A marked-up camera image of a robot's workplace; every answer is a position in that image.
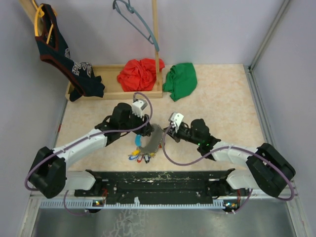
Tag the red crumpled cloth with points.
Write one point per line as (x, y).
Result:
(138, 75)

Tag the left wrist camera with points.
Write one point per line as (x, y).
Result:
(138, 107)

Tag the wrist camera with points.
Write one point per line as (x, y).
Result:
(138, 107)
(176, 119)

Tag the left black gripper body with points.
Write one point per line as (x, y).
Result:
(135, 121)

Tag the green crumpled cloth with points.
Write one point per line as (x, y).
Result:
(180, 81)

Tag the yellow clothes hanger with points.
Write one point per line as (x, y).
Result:
(40, 13)

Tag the bunch of coloured keys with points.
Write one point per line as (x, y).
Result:
(140, 156)

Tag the wooden tray rack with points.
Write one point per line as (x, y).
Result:
(109, 73)

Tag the grey cable duct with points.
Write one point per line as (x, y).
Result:
(73, 203)

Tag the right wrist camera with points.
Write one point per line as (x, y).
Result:
(176, 119)

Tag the navy blue tank top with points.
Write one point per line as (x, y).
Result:
(57, 53)

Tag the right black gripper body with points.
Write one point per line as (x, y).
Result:
(183, 133)

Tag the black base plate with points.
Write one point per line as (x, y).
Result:
(160, 187)

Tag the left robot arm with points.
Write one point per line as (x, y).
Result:
(49, 173)

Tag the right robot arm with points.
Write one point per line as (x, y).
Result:
(264, 166)

